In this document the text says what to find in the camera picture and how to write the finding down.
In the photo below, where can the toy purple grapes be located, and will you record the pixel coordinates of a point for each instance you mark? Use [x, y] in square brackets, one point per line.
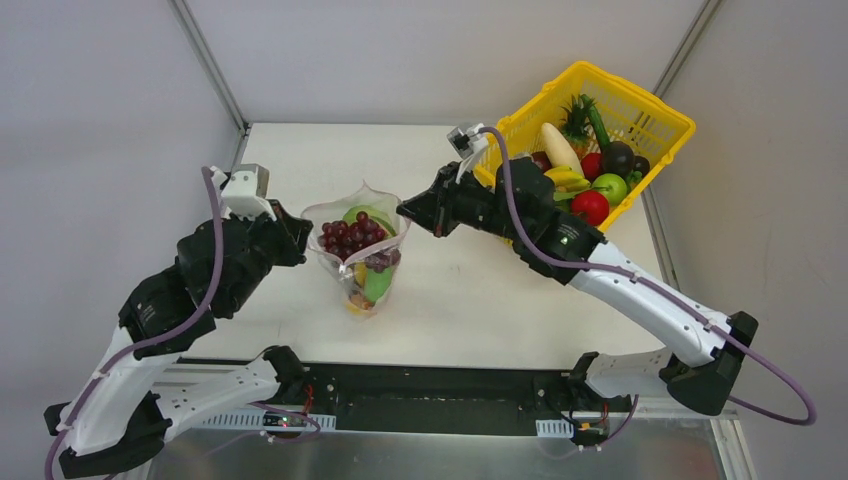
[343, 240]

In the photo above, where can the toy eggplant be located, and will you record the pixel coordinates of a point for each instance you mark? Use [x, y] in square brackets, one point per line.
[619, 158]

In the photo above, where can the toy banana bunch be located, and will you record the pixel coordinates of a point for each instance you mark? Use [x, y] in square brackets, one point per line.
[567, 180]

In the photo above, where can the green toy cabbage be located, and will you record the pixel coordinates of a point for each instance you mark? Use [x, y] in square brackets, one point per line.
[380, 217]

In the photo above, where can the yellow toy lemon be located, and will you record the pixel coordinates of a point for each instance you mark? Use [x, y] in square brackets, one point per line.
[359, 306]
[360, 274]

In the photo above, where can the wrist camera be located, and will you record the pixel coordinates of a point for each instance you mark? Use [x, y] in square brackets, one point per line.
[470, 143]
[244, 191]

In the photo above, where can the red toy tomato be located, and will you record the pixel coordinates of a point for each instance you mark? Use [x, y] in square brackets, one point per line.
[592, 166]
[591, 206]

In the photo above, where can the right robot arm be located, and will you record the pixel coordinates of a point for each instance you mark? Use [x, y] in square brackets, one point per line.
[696, 366]

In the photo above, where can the toy cucumber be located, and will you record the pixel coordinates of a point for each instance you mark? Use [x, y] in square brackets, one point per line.
[596, 122]

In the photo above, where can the yellow plastic basket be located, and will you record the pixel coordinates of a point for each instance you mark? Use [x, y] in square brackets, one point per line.
[629, 113]

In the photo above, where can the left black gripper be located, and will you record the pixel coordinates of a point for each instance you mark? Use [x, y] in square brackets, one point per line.
[279, 233]

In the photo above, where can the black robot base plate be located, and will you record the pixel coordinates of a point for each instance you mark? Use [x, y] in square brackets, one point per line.
[437, 400]

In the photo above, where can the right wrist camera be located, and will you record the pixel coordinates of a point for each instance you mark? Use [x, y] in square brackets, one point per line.
[470, 143]

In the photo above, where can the green toy apple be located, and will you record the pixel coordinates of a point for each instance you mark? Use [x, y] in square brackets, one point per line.
[613, 187]

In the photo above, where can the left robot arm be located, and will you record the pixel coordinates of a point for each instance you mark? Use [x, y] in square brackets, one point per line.
[119, 421]

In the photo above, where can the dark red toy fruit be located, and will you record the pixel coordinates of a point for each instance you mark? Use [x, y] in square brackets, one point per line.
[541, 160]

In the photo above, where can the toy pineapple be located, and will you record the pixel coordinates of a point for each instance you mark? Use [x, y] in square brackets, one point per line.
[574, 127]

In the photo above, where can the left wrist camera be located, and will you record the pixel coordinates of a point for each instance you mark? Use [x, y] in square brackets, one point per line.
[244, 191]

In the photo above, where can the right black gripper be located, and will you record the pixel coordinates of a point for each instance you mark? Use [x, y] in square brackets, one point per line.
[440, 206]

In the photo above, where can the white toy radish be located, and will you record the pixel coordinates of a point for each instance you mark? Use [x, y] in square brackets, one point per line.
[558, 150]

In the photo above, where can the small green toy vegetable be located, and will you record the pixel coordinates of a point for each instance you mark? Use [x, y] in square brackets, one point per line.
[377, 283]

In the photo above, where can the clear zip top bag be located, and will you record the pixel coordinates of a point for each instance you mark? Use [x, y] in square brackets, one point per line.
[342, 270]

